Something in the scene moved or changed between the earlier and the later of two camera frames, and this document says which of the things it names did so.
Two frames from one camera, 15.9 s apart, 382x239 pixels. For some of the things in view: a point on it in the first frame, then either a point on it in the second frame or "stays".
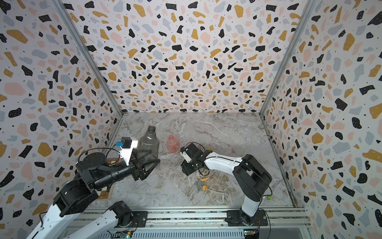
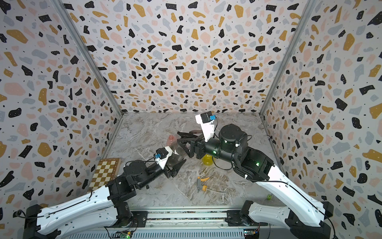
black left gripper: x=139 y=173 -> x=174 y=171
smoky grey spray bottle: x=148 y=147 -> x=177 y=155
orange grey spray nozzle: x=199 y=184 stays
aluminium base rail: x=199 y=222 stays
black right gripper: x=185 y=169 -> x=198 y=142
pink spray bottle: x=172 y=145 stays
